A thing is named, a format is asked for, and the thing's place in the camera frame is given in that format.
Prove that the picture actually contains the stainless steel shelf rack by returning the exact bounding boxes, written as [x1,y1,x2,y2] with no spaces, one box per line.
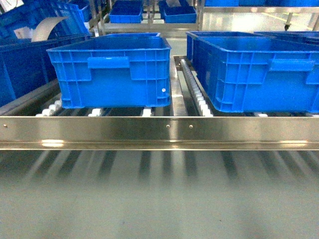
[0,0,319,151]

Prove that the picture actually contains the blue plastic bin left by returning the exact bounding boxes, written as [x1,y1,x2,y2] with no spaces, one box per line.
[47,36,171,109]

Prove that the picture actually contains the blue plastic bin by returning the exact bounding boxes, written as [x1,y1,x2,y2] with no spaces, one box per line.
[47,36,171,109]
[195,36,319,113]

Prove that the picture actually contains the blue plastic bin right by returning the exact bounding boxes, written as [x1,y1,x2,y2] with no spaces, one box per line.
[195,36,319,113]

